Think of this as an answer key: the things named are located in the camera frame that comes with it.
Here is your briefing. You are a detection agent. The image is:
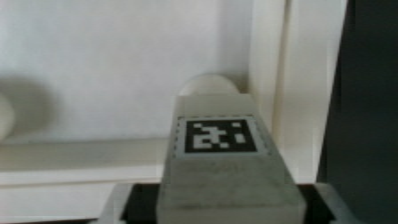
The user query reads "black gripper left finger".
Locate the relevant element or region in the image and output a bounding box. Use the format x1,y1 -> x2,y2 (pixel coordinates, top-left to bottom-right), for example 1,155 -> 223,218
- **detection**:
95,182 -> 165,224

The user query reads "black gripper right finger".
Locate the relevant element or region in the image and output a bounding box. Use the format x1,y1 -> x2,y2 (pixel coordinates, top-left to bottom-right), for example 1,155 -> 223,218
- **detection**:
294,181 -> 364,224

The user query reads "white table leg with tag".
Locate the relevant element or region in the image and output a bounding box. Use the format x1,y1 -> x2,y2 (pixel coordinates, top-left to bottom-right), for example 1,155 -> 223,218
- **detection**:
154,93 -> 309,224

